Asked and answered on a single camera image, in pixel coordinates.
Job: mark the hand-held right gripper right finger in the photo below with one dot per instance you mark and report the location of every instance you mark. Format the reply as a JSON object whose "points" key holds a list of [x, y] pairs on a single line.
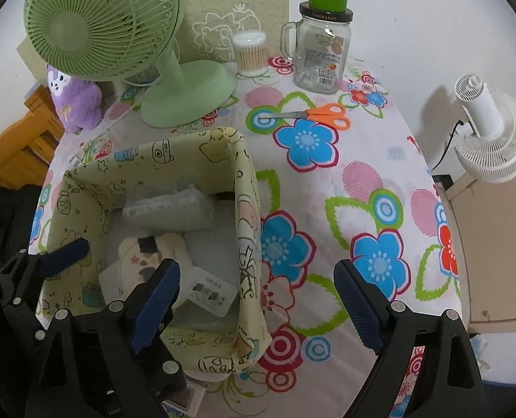
{"points": [[358, 305]]}

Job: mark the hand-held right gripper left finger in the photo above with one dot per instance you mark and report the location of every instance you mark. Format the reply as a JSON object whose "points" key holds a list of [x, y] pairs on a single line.
{"points": [[158, 305]]}

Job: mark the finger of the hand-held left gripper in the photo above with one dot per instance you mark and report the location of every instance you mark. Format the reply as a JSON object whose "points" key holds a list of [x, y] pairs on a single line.
{"points": [[171, 379], [64, 254]]}

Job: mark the white card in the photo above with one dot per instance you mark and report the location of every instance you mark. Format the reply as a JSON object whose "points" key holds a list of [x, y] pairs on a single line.
{"points": [[112, 281]]}

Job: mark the round bear compact mirror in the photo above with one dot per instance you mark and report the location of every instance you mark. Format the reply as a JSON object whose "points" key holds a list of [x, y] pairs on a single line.
{"points": [[131, 254]]}

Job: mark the clear cotton pad packet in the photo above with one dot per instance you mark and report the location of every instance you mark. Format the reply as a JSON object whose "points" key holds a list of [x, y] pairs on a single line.
{"points": [[171, 213]]}

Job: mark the printed fabric storage box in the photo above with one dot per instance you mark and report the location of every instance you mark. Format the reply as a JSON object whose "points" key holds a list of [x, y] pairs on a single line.
{"points": [[245, 209]]}

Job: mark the black clothing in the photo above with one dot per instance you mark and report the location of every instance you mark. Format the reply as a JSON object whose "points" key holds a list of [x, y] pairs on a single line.
{"points": [[5, 209]]}

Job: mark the wooden chair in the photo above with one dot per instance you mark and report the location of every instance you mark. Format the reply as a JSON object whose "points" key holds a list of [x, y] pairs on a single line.
{"points": [[27, 152]]}

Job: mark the floral tablecloth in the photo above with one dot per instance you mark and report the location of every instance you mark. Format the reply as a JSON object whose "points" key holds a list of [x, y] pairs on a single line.
{"points": [[371, 161]]}

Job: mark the small black object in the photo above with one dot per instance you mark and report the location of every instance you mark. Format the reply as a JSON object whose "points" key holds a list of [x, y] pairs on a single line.
{"points": [[443, 181]]}

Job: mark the purple plush bunny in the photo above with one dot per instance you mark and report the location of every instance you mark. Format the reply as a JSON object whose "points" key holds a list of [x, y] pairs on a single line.
{"points": [[77, 104]]}

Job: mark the white clip fan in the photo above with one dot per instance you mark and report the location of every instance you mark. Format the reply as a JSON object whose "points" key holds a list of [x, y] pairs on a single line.
{"points": [[497, 139]]}

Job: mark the green desk fan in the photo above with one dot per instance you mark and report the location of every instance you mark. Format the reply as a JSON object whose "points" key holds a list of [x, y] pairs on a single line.
{"points": [[101, 30]]}

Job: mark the glass mug jar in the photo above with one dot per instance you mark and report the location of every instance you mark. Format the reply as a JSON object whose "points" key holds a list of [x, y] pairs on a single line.
{"points": [[319, 52]]}

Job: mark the cotton swab jar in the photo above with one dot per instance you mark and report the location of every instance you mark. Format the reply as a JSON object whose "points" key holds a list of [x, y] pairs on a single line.
{"points": [[250, 56]]}

